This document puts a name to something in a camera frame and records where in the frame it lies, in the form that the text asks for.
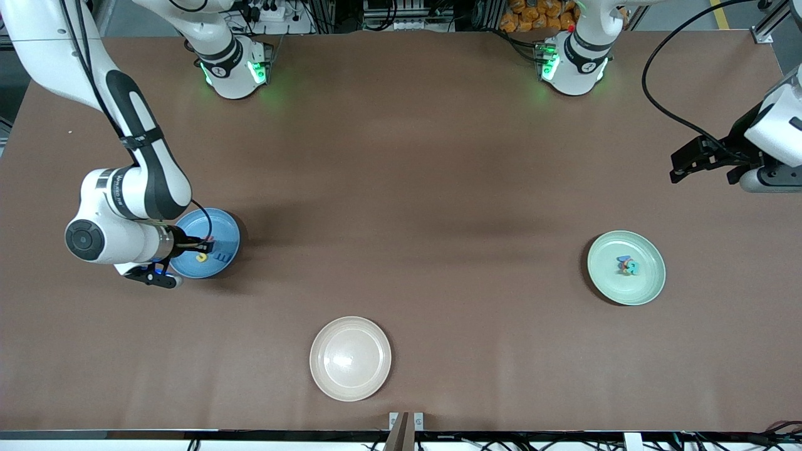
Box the pale green round plate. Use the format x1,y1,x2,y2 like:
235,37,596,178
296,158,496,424
586,230,667,306

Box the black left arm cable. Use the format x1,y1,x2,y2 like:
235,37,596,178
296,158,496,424
641,0,762,157

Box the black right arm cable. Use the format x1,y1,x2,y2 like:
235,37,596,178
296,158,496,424
60,0,215,242

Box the brown table cover mat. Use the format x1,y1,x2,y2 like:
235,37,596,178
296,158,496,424
0,30,802,433

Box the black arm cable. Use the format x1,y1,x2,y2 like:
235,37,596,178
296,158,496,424
60,0,215,242
641,0,762,157

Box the white power strip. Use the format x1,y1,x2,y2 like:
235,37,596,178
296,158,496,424
241,0,290,21

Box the black floor cable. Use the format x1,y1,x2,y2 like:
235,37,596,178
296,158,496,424
680,421,802,451

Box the orange snack bags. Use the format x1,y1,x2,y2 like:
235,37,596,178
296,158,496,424
500,0,580,33

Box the dark camera pole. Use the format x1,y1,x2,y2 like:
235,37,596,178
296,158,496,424
383,412,417,451

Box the white equipment box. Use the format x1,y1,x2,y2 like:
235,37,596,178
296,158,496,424
363,0,456,29

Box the aluminium frame profile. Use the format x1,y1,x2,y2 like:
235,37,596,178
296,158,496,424
755,0,802,37

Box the beige round plate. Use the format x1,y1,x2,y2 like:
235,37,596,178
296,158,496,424
309,316,393,403

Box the blue round plate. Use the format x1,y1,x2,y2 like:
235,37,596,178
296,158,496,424
169,208,242,279

